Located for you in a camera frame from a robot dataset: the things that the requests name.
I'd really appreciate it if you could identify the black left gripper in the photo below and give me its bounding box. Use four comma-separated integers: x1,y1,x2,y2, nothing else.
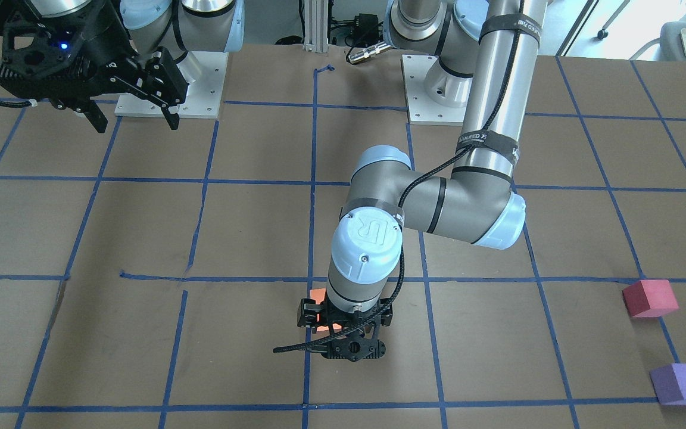
297,298,393,340

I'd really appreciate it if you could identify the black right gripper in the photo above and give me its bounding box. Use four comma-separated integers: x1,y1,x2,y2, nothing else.
0,1,188,133

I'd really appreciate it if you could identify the orange foam block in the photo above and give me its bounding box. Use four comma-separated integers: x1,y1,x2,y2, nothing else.
308,288,329,332

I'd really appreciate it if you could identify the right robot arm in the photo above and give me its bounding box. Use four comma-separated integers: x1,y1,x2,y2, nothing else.
0,1,244,133

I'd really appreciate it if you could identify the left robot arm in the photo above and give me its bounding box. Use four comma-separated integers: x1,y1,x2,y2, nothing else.
326,1,548,335

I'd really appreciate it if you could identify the pink foam block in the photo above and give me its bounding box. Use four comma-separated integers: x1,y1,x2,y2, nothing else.
622,279,679,318

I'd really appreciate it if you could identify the purple foam block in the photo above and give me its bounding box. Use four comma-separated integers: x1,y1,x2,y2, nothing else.
650,363,686,406

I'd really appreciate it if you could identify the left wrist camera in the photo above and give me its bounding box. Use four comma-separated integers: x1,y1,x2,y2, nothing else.
312,336,386,363

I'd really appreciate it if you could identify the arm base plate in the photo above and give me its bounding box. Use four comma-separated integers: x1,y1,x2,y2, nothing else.
402,54,473,126
114,51,229,119

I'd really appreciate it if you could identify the aluminium frame post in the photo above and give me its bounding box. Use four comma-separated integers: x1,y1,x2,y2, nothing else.
301,0,331,55

